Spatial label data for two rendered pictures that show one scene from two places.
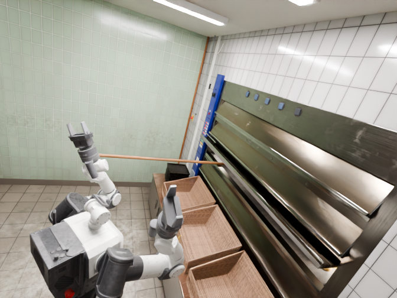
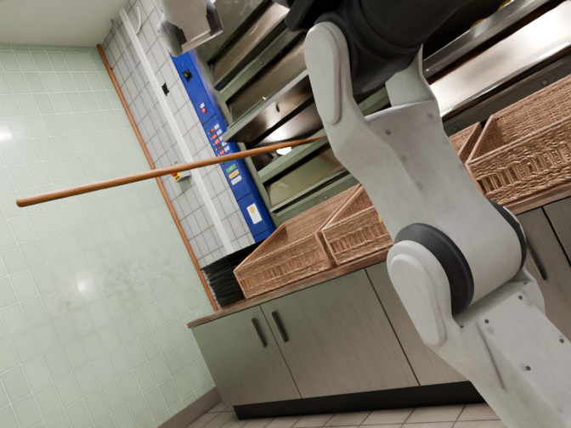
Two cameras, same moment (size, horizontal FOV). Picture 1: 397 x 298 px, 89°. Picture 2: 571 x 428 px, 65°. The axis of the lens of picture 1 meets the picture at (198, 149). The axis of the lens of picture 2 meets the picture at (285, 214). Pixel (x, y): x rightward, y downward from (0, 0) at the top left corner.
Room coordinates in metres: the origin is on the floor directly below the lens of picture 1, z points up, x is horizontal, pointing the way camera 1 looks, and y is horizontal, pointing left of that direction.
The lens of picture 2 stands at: (0.13, 0.83, 0.74)
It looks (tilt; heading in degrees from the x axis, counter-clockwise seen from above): 4 degrees up; 337
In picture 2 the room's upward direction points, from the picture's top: 25 degrees counter-clockwise
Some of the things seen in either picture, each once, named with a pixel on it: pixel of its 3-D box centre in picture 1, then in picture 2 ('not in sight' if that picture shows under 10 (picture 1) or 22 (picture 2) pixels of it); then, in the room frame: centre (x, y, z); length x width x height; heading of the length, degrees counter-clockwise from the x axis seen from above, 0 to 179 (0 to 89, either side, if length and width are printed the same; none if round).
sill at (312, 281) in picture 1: (241, 195); (388, 90); (1.67, -0.51, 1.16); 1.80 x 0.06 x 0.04; 25
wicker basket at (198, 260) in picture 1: (203, 234); (408, 194); (1.53, -0.26, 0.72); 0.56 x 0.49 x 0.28; 24
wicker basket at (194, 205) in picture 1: (186, 196); (303, 241); (2.07, -0.01, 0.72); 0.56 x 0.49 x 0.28; 26
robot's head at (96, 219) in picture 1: (97, 213); not in sight; (0.68, 0.35, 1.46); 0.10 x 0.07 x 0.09; 57
